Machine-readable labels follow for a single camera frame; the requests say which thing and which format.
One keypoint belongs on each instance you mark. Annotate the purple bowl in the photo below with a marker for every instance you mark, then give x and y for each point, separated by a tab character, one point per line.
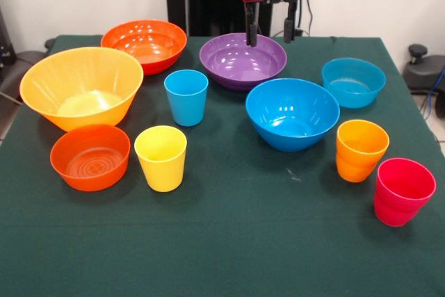
236	64

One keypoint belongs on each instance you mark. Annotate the deep blue bowl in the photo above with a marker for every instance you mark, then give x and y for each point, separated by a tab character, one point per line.
292	137

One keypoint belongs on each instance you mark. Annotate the small teal bowl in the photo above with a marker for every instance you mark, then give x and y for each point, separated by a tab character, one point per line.
354	98

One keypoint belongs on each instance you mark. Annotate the blue cup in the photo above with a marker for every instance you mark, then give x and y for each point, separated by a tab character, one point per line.
187	105

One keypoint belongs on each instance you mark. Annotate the wide red-orange bowl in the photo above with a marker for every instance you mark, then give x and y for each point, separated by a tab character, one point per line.
146	43

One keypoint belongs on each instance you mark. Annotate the orange cup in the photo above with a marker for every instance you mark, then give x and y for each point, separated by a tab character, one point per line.
358	168

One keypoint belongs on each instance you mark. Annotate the yellow cup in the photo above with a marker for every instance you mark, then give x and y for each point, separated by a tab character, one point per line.
161	172

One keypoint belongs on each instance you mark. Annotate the dark green table cloth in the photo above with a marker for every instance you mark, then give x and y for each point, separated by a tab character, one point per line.
222	241

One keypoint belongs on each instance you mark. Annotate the pink cup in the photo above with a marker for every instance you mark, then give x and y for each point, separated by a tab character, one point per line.
396	210

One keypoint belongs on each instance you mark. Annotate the large yellow bowl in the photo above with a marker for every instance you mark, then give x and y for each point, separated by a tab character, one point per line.
52	78

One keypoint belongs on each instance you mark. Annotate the small red-orange bowl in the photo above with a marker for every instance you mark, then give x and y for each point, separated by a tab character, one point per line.
90	178

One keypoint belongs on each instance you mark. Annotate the black pedestal foot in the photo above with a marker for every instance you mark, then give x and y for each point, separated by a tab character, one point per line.
21	67
424	74

